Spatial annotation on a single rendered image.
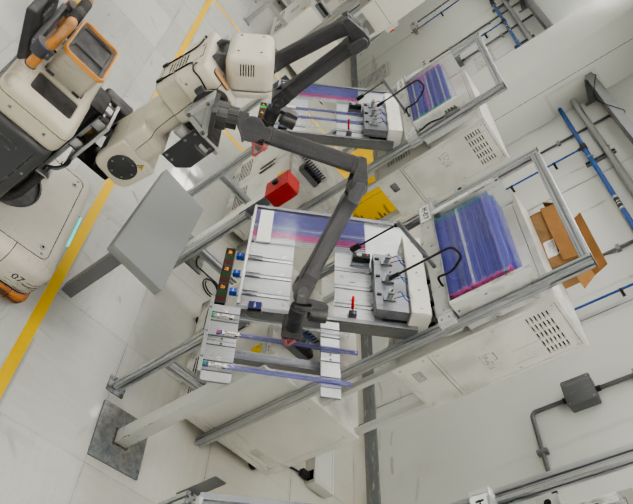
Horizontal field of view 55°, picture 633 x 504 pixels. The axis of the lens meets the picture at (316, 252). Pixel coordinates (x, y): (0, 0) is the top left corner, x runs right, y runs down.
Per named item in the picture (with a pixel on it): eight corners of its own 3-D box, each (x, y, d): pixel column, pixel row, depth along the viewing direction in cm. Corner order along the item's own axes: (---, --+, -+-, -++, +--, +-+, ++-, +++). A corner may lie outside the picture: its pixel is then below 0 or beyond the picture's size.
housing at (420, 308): (403, 337, 242) (412, 312, 234) (395, 259, 281) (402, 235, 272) (423, 340, 243) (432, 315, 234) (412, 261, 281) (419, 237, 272)
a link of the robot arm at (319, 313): (295, 281, 206) (298, 286, 198) (328, 285, 208) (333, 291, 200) (289, 315, 208) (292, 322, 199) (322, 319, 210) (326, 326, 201)
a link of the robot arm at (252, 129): (371, 158, 204) (378, 159, 194) (358, 197, 205) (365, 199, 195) (242, 114, 195) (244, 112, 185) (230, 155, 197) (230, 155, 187)
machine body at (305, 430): (164, 415, 276) (269, 363, 251) (193, 307, 331) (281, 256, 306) (258, 480, 308) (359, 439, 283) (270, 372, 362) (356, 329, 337)
